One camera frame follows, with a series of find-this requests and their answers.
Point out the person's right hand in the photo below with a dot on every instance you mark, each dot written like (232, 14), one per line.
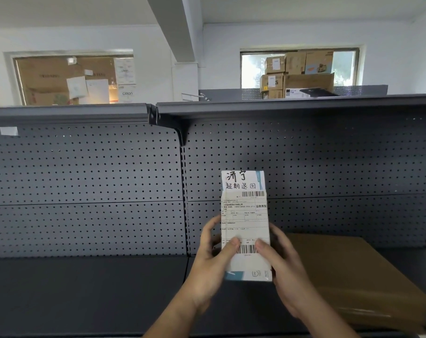
(290, 278)

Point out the person's left hand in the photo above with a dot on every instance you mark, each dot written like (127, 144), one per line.
(209, 274)

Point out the grey blue box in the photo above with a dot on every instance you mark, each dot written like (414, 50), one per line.
(246, 221)

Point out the brown cardboard box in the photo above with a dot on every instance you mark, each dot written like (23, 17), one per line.
(357, 271)

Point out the grey metal pegboard shelf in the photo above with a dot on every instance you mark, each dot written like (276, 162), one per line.
(93, 172)

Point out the white plastic clip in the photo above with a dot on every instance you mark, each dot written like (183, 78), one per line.
(197, 96)

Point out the small labelled cardboard carton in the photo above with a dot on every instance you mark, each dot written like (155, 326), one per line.
(272, 94)
(271, 82)
(274, 65)

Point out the black flat device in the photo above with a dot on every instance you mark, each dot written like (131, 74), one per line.
(318, 92)

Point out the large cardboard carton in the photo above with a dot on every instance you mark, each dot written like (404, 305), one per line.
(309, 62)
(309, 80)

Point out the white printed carton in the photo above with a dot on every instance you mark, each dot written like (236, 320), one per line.
(125, 71)
(127, 93)

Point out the cardboard boxes at window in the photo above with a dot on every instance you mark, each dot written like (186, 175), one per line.
(251, 68)

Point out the white paper sheet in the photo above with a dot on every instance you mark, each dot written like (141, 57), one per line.
(76, 87)
(97, 91)

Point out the white sticker label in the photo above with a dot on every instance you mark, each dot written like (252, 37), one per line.
(8, 131)

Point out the cardboard-covered window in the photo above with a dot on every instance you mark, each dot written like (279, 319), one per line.
(40, 77)

